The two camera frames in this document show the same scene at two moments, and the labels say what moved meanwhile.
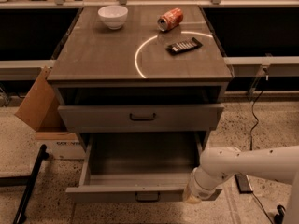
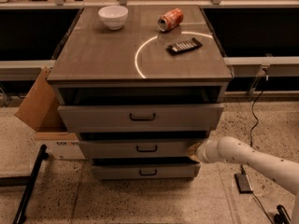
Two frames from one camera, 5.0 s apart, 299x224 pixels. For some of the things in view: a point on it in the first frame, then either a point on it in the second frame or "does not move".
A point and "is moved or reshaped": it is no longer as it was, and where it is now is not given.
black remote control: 183,47 does not move
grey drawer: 150,167 is moved or reshaped
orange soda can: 170,20 does not move
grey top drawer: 135,119 does not move
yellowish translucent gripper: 195,189 to 203,153
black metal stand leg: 28,181 does not move
